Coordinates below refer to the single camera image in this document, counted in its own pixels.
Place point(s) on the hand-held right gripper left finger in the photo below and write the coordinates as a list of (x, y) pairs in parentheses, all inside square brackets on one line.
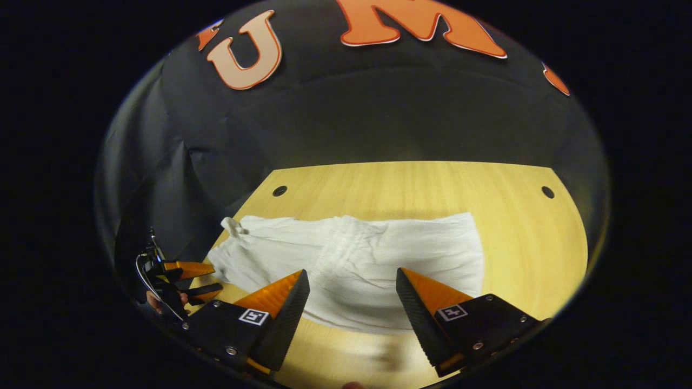
[(286, 321)]

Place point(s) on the white jeans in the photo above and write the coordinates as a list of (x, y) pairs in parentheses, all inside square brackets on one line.
[(367, 259)]

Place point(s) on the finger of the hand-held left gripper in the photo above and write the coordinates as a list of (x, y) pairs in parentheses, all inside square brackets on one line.
[(205, 292), (189, 268)]

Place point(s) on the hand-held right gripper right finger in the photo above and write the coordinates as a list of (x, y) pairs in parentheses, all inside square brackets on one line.
[(420, 319)]

